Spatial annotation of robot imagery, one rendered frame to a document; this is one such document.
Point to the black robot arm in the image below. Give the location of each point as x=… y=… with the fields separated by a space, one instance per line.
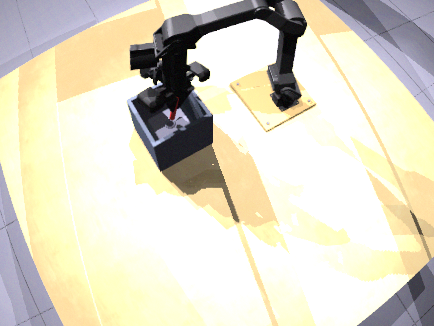
x=180 y=33

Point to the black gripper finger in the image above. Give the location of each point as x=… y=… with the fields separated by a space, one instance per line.
x=172 y=104
x=182 y=94

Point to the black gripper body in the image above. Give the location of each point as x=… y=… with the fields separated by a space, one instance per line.
x=173 y=80

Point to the red peg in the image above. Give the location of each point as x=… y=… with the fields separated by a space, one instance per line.
x=172 y=115

